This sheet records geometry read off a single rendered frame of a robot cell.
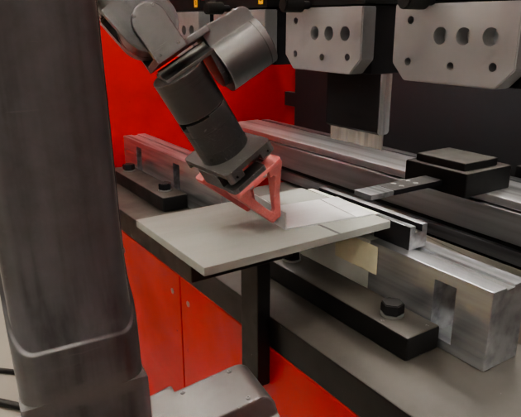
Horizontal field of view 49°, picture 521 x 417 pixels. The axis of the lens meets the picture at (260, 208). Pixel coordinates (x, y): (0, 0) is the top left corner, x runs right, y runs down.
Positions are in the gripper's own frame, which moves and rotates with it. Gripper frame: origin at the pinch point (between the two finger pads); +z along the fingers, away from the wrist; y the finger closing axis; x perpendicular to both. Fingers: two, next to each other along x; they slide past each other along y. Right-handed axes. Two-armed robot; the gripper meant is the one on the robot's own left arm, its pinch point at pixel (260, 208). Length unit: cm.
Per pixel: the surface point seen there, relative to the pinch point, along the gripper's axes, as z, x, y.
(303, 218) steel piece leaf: 4.5, -3.8, -1.4
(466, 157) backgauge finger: 18.9, -33.6, 0.3
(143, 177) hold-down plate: 15, -3, 64
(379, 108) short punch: -1.6, -18.9, -3.8
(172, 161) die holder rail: 12, -8, 53
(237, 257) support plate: -2.2, 7.7, -7.4
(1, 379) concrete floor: 77, 66, 149
